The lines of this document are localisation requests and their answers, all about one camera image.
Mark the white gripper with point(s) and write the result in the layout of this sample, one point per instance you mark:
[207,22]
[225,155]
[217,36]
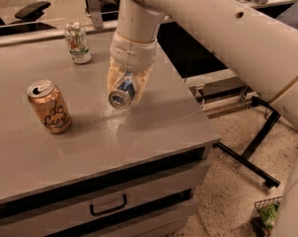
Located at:
[132,53]

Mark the silver blue Red Bull can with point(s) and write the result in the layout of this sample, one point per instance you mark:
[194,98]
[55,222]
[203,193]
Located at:
[123,91]

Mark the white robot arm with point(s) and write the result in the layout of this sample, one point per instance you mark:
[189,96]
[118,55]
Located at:
[262,51]

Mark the white green soda can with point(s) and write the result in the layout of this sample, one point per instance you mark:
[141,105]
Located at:
[77,43]

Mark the orange LaCroix can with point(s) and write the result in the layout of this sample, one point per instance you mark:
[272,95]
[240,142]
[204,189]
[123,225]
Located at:
[49,105]

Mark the black office chair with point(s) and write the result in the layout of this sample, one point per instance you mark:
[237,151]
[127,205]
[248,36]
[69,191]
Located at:
[22,16]

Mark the black metal floor stand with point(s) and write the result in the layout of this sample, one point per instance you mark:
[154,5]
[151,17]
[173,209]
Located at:
[243,158]

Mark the grey cabinet drawer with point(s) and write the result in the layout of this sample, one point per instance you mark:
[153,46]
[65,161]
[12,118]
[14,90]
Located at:
[151,206]

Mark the green snack bag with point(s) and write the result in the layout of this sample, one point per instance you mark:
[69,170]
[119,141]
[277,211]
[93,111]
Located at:
[268,214]

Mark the grey metal divider bracket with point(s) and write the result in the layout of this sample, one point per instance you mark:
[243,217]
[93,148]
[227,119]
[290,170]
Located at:
[93,9]

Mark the black drawer handle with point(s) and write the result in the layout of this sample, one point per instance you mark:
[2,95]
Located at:
[109,204]

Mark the black wire basket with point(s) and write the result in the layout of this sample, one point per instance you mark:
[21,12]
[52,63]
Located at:
[255,220]

